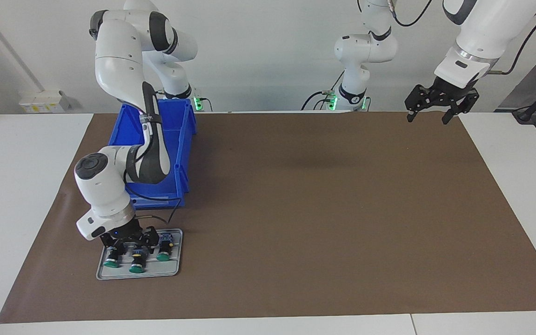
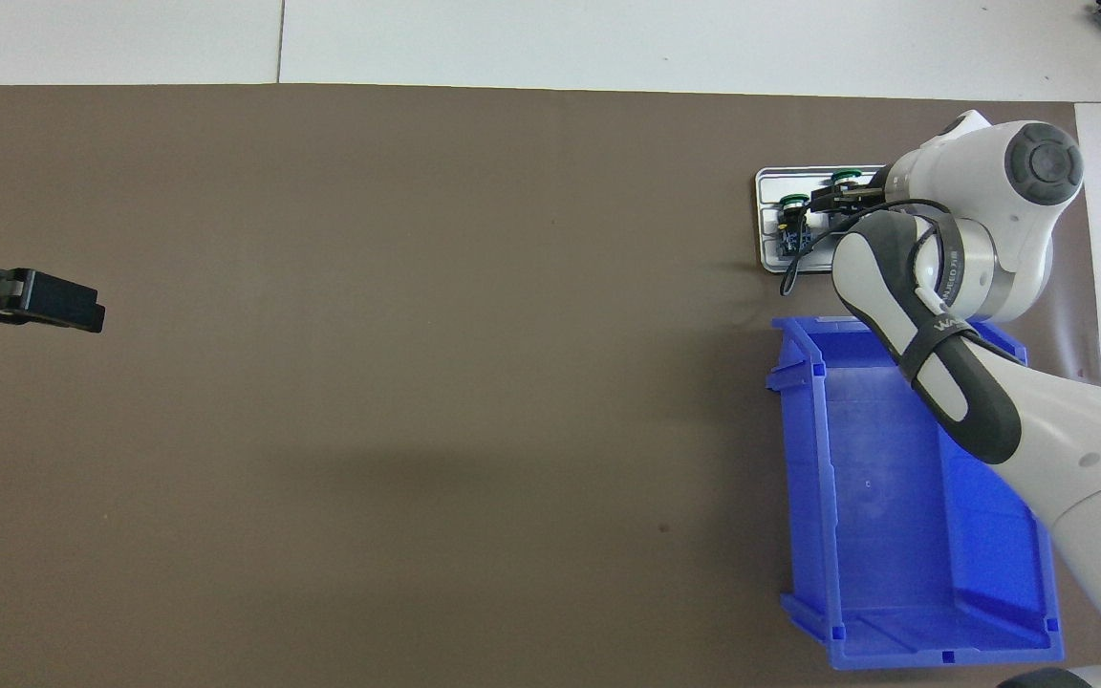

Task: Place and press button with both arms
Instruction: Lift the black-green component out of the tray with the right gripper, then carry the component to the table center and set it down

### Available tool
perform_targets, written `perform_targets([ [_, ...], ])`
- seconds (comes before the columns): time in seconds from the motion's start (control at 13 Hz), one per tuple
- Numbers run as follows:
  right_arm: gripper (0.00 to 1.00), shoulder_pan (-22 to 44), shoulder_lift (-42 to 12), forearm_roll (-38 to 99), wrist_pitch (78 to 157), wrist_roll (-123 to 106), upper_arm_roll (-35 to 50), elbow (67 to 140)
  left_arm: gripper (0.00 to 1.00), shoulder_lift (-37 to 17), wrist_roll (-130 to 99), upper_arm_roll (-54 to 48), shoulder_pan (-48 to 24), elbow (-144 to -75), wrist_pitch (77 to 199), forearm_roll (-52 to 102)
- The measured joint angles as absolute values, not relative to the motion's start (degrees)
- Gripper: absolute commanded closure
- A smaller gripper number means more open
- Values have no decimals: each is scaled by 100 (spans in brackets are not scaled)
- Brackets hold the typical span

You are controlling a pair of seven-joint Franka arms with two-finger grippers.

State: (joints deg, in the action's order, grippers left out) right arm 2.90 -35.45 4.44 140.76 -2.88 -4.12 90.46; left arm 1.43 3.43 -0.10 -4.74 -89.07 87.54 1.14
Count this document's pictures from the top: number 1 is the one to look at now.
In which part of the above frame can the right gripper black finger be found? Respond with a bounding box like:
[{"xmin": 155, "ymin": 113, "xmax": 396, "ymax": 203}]
[
  {"xmin": 99, "ymin": 232, "xmax": 125, "ymax": 252},
  {"xmin": 142, "ymin": 226, "xmax": 161, "ymax": 248}
]

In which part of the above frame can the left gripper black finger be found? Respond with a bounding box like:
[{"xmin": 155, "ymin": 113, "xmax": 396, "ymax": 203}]
[
  {"xmin": 442, "ymin": 91, "xmax": 480, "ymax": 125},
  {"xmin": 405, "ymin": 85, "xmax": 436, "ymax": 123}
]

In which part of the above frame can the green push button switch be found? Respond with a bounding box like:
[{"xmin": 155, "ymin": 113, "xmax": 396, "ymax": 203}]
[
  {"xmin": 129, "ymin": 247, "xmax": 148, "ymax": 274},
  {"xmin": 103, "ymin": 246, "xmax": 122, "ymax": 268},
  {"xmin": 156, "ymin": 233, "xmax": 176, "ymax": 261}
]

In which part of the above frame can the grey metal tray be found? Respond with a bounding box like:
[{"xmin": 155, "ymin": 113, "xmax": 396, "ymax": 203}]
[{"xmin": 96, "ymin": 228, "xmax": 183, "ymax": 281}]

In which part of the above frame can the blue plastic storage bin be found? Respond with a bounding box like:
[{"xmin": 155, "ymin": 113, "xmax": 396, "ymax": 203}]
[{"xmin": 108, "ymin": 99, "xmax": 197, "ymax": 208}]

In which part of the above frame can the brown table mat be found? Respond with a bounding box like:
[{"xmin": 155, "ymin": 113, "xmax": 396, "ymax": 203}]
[{"xmin": 0, "ymin": 112, "xmax": 536, "ymax": 324}]

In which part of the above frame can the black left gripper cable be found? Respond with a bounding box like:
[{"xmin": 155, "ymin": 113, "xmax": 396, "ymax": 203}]
[{"xmin": 389, "ymin": 0, "xmax": 536, "ymax": 76}]

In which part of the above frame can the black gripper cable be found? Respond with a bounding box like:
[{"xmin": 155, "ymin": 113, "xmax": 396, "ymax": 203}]
[
  {"xmin": 124, "ymin": 81, "xmax": 179, "ymax": 224},
  {"xmin": 389, "ymin": 0, "xmax": 536, "ymax": 76}
]

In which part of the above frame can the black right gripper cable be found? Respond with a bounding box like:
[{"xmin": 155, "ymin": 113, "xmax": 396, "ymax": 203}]
[{"xmin": 124, "ymin": 81, "xmax": 179, "ymax": 224}]

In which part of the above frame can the white wall power box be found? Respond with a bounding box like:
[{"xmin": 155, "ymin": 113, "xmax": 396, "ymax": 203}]
[{"xmin": 19, "ymin": 90, "xmax": 71, "ymax": 114}]

